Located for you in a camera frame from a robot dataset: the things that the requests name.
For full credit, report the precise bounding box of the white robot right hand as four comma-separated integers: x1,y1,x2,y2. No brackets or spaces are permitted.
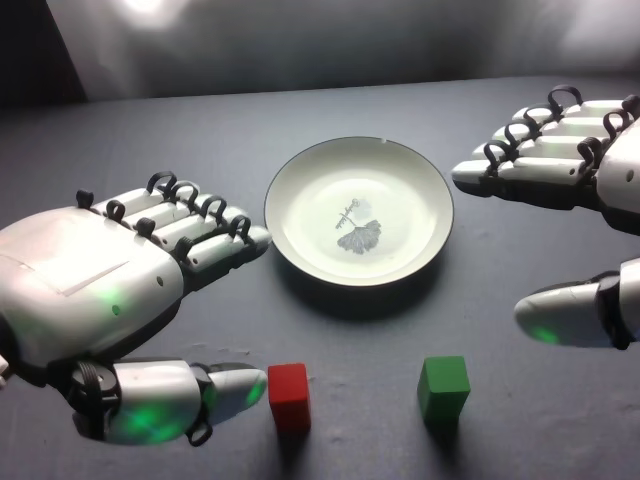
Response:
451,84,640,351

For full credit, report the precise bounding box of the green block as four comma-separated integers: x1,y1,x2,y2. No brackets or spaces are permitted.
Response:
417,355,472,424

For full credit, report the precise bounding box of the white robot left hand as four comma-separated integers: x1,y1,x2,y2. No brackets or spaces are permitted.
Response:
0,171,274,447

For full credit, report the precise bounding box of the red block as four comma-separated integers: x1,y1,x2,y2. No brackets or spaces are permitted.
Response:
267,363,312,434

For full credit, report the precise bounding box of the white plate with dark rim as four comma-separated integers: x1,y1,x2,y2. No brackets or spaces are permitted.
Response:
263,135,455,301

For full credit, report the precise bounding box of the grey table cloth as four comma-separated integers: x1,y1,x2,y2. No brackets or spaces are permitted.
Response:
0,74,640,480

